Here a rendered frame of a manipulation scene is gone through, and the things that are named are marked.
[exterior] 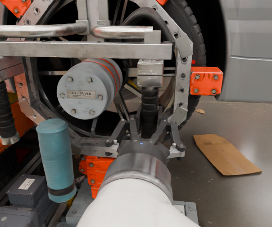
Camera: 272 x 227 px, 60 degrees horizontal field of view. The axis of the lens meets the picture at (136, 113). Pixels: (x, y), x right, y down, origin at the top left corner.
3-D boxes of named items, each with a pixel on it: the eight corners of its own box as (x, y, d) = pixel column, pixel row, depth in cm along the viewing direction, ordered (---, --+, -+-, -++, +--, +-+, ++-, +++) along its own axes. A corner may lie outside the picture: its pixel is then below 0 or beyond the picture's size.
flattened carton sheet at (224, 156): (221, 135, 215) (222, 132, 214) (262, 172, 166) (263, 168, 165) (190, 138, 210) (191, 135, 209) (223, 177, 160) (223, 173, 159)
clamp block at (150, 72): (163, 76, 54) (164, 53, 52) (162, 88, 46) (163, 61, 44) (141, 76, 55) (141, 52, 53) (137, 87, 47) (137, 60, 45)
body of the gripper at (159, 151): (110, 196, 34) (121, 159, 43) (169, 201, 33) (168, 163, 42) (107, 152, 31) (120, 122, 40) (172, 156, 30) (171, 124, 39)
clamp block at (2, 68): (25, 72, 58) (21, 50, 56) (1, 82, 50) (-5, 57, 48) (6, 72, 59) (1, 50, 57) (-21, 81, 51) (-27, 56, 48)
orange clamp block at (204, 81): (186, 88, 76) (215, 88, 74) (188, 95, 68) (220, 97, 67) (188, 65, 73) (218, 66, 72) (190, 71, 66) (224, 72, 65)
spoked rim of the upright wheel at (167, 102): (42, 74, 106) (134, 135, 112) (11, 90, 85) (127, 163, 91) (96, -36, 86) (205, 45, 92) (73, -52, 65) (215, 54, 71)
